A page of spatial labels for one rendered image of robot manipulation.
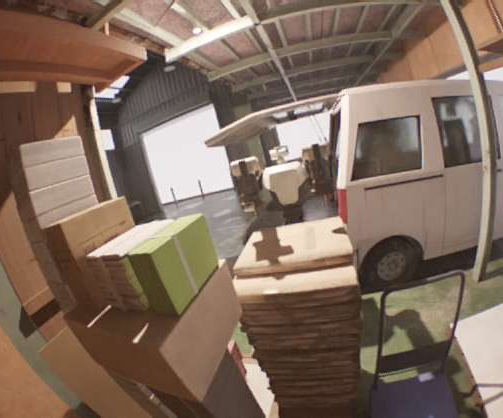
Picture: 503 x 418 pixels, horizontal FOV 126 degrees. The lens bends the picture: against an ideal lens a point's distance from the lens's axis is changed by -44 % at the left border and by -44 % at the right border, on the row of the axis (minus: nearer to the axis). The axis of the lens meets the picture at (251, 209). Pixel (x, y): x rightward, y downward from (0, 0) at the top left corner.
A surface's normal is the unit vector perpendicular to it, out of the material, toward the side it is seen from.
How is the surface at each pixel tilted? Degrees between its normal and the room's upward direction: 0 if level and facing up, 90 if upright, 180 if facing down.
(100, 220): 90
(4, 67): 90
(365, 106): 85
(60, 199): 90
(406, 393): 0
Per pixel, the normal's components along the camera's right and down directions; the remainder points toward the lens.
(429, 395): -0.25, -0.94
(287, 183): -0.24, 0.17
